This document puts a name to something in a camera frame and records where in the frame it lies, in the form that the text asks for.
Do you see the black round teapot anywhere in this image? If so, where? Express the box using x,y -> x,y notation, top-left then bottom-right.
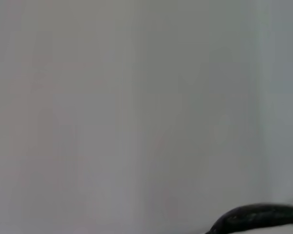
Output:
205,203 -> 293,234

